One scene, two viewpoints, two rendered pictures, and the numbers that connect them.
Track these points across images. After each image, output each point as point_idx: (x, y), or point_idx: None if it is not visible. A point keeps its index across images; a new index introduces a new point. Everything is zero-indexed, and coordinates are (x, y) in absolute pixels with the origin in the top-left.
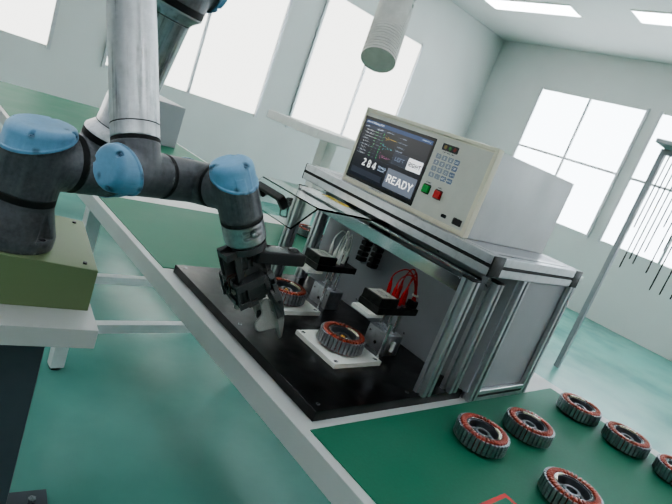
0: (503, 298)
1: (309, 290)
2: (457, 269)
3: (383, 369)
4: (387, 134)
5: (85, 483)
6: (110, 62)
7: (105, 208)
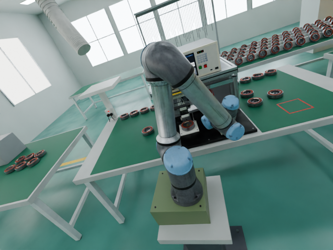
0: None
1: (177, 121)
2: (220, 78)
3: None
4: None
5: None
6: (211, 108)
7: (106, 172)
